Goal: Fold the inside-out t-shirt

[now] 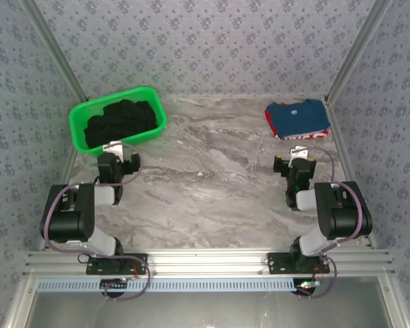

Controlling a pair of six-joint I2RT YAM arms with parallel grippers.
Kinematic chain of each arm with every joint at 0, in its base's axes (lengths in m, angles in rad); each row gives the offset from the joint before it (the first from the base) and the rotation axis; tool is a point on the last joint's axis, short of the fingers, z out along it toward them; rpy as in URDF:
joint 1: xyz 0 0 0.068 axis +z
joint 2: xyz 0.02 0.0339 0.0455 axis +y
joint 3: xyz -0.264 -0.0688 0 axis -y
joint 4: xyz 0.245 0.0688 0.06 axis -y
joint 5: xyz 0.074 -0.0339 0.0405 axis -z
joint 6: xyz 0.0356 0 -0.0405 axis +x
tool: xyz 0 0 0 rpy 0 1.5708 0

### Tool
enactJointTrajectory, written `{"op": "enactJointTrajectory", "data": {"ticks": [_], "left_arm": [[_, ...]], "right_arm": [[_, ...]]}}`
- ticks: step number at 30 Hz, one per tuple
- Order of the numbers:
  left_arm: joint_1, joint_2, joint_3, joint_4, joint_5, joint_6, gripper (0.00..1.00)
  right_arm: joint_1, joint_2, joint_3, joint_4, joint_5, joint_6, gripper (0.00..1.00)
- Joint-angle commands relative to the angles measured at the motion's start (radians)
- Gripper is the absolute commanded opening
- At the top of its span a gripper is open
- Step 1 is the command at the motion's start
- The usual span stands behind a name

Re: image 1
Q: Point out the black printed t-shirt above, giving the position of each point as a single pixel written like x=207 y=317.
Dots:
x=123 y=119

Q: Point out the green plastic basket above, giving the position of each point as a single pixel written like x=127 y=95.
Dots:
x=82 y=116

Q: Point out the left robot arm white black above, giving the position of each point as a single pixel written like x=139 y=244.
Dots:
x=68 y=218

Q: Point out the folded red t-shirt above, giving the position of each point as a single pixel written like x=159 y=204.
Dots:
x=269 y=120

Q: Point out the folded blue t-shirt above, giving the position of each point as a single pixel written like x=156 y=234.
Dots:
x=300 y=118

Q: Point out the small black circuit board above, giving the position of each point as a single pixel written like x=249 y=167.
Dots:
x=307 y=285
x=114 y=284

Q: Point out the grey metal lower panel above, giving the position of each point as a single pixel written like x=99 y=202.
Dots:
x=205 y=311

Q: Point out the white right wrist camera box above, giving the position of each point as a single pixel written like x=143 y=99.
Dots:
x=299 y=152

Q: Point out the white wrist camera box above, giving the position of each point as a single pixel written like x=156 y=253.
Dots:
x=113 y=147
x=299 y=152

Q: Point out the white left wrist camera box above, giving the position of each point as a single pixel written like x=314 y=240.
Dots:
x=113 y=147

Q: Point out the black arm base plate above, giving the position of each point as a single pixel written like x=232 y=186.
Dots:
x=276 y=263
x=136 y=263

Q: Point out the long aluminium mounting rail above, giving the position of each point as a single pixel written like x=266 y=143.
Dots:
x=205 y=261

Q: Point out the aluminium frame post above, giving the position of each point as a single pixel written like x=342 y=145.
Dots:
x=358 y=51
x=56 y=51

